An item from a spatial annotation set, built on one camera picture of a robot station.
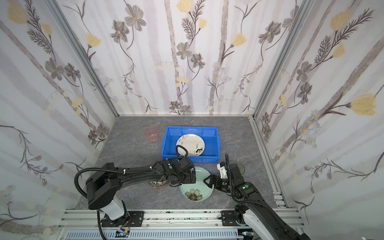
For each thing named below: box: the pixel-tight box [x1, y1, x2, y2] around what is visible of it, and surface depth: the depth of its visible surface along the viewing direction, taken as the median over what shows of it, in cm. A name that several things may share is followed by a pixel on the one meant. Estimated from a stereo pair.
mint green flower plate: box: [178, 166, 214, 202], surface depth 82 cm
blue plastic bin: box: [161, 126, 221, 164], surface depth 106 cm
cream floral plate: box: [176, 133, 206, 156], surface depth 104 cm
